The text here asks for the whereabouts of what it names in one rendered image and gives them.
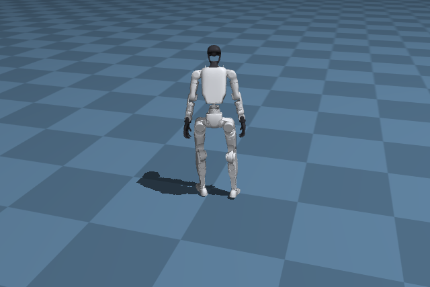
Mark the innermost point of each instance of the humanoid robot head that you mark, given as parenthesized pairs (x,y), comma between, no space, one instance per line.
(214,50)

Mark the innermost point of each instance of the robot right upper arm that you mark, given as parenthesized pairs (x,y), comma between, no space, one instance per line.
(233,83)

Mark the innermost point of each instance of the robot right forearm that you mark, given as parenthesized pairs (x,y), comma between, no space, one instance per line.
(239,107)

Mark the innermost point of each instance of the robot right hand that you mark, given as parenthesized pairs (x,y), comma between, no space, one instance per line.
(242,121)

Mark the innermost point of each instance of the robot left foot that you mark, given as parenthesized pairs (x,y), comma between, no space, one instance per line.
(202,191)

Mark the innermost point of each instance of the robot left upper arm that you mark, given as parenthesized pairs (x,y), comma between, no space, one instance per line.
(194,85)

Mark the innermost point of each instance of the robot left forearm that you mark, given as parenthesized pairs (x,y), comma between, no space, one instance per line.
(189,109)

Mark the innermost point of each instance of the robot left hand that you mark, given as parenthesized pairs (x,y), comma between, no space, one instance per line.
(186,128)

